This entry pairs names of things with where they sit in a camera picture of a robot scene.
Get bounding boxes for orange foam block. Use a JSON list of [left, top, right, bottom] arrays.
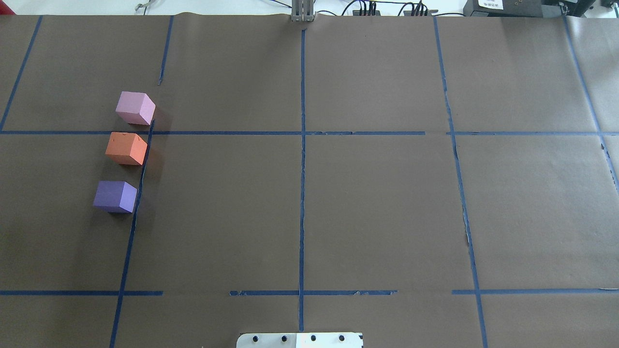
[[105, 132, 147, 166]]

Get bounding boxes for brown paper table cover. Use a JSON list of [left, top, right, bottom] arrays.
[[1, 13, 618, 348]]

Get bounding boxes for pink foam block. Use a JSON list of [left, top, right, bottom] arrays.
[[115, 91, 156, 126]]

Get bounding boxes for purple foam block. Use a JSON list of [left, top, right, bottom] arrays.
[[93, 181, 137, 214]]

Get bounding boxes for black box with label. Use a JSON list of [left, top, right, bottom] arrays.
[[462, 0, 543, 18]]

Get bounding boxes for aluminium frame post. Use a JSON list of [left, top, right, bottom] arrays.
[[291, 0, 315, 23]]

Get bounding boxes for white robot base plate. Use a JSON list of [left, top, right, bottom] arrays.
[[236, 332, 364, 348]]

